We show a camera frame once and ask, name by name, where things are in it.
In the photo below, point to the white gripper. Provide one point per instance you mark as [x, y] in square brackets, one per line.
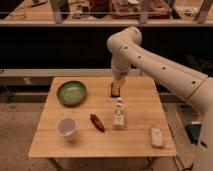
[118, 82]

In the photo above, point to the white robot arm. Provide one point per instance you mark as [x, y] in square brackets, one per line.
[189, 85]

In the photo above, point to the brown snack bar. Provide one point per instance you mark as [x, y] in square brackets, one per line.
[115, 91]

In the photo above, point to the white bottle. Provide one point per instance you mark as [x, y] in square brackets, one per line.
[119, 114]

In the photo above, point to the green bowl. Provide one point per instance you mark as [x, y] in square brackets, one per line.
[72, 93]

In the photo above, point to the wooden table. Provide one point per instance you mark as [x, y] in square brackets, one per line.
[143, 112]

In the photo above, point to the white sponge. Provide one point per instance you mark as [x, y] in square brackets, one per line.
[156, 138]

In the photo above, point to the clear plastic cup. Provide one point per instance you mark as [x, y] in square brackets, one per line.
[66, 128]

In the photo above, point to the wooden shelf bench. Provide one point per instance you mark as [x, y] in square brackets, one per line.
[106, 13]

